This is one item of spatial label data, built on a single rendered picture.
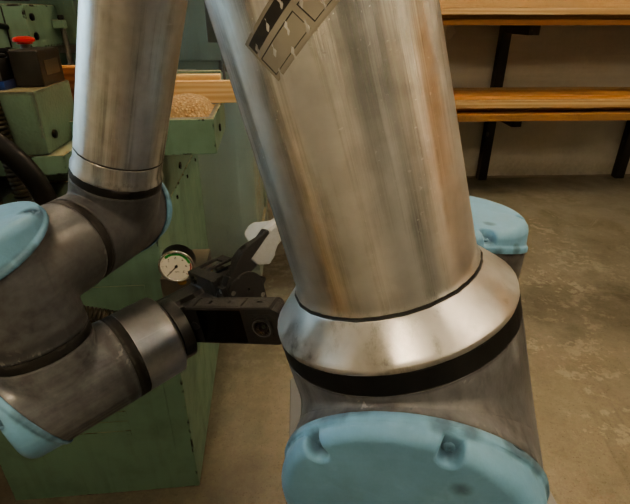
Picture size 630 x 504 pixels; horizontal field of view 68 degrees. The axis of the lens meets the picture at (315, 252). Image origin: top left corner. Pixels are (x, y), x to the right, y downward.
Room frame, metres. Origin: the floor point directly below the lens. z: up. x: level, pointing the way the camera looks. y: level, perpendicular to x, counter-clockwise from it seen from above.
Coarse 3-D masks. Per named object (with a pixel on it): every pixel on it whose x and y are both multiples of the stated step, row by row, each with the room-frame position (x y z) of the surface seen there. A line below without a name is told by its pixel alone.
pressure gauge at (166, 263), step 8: (168, 248) 0.73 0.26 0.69; (176, 248) 0.73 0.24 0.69; (184, 248) 0.74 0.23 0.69; (168, 256) 0.72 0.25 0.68; (176, 256) 0.72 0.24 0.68; (184, 256) 0.72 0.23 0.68; (192, 256) 0.73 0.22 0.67; (160, 264) 0.72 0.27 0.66; (168, 264) 0.72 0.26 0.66; (176, 264) 0.72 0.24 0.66; (184, 264) 0.72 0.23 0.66; (192, 264) 0.72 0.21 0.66; (160, 272) 0.71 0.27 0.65; (168, 272) 0.72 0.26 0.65; (176, 272) 0.72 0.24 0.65; (184, 272) 0.72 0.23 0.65; (176, 280) 0.72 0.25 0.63; (184, 280) 0.72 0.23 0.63
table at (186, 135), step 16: (224, 112) 0.99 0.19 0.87; (176, 128) 0.78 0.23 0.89; (192, 128) 0.78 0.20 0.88; (208, 128) 0.79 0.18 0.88; (224, 128) 0.96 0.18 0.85; (64, 144) 0.74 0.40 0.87; (176, 144) 0.78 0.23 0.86; (192, 144) 0.78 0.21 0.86; (208, 144) 0.79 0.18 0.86; (48, 160) 0.67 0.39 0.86; (64, 160) 0.67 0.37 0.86
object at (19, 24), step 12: (0, 12) 0.87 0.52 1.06; (12, 12) 0.87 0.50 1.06; (24, 12) 0.88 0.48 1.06; (36, 12) 0.92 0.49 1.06; (48, 12) 0.97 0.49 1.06; (12, 24) 0.87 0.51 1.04; (24, 24) 0.87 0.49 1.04; (36, 24) 0.91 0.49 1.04; (48, 24) 0.96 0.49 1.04; (0, 36) 0.87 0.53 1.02; (12, 36) 0.87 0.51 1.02; (36, 36) 0.89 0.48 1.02; (48, 36) 0.95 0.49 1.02; (60, 36) 1.00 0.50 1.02; (12, 48) 0.87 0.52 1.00
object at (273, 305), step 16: (192, 304) 0.42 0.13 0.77; (208, 304) 0.42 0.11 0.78; (224, 304) 0.41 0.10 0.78; (240, 304) 0.41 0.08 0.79; (256, 304) 0.40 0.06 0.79; (272, 304) 0.40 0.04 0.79; (192, 320) 0.42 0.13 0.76; (208, 320) 0.41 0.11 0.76; (224, 320) 0.40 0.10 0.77; (240, 320) 0.40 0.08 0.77; (256, 320) 0.39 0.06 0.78; (272, 320) 0.39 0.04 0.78; (208, 336) 0.41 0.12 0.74; (224, 336) 0.41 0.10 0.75; (240, 336) 0.40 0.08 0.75; (256, 336) 0.39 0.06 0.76; (272, 336) 0.38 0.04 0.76
